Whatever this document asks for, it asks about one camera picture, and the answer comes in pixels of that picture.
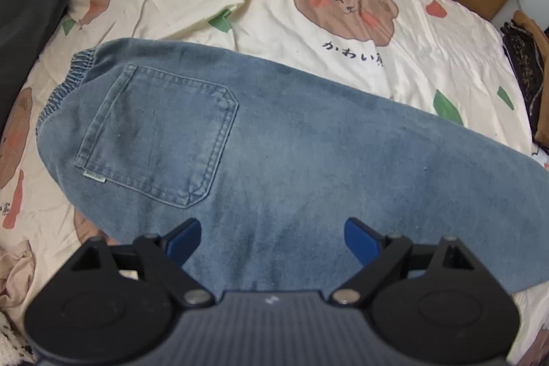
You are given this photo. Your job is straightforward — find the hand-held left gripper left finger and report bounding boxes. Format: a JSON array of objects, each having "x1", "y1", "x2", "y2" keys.
[{"x1": 69, "y1": 218, "x2": 215, "y2": 307}]

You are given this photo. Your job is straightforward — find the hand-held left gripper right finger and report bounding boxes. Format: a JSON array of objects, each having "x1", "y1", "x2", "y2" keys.
[{"x1": 330, "y1": 217, "x2": 481, "y2": 307}]

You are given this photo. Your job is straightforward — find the blue denim jeans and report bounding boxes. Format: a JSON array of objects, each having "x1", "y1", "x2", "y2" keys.
[{"x1": 35, "y1": 38, "x2": 549, "y2": 294}]

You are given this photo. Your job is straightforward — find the mustard brown cloth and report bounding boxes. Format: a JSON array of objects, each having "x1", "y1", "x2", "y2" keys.
[{"x1": 512, "y1": 10, "x2": 549, "y2": 46}]

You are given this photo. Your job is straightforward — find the dark grey pillow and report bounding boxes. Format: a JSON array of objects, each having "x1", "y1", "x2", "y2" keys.
[{"x1": 0, "y1": 0, "x2": 104, "y2": 135}]

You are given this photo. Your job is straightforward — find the white fleece blanket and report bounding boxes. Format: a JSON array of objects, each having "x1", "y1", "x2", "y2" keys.
[{"x1": 0, "y1": 310, "x2": 35, "y2": 366}]

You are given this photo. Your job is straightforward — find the black speckled garment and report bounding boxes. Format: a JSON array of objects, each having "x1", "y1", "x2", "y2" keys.
[{"x1": 501, "y1": 21, "x2": 549, "y2": 144}]

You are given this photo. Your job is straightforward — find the beige garment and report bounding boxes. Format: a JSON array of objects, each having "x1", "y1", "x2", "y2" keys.
[{"x1": 0, "y1": 239, "x2": 37, "y2": 309}]

